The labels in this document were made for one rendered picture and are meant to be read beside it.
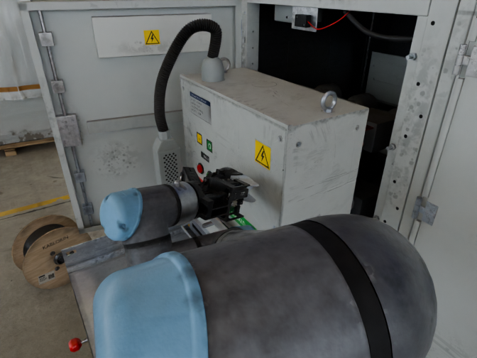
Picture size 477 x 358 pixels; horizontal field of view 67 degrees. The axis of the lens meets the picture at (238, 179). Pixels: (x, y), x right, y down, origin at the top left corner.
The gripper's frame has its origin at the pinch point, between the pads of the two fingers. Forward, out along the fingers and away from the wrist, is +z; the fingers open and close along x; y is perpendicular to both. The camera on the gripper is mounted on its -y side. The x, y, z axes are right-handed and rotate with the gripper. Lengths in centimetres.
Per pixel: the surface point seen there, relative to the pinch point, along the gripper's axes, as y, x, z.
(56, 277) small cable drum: -140, -113, 19
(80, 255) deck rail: -49, -40, -14
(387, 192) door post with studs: 23.7, 3.3, 22.4
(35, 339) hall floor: -114, -127, -2
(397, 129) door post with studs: 22.5, 17.9, 19.3
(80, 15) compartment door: -60, 30, -11
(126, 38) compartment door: -53, 26, -1
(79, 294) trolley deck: -36, -44, -20
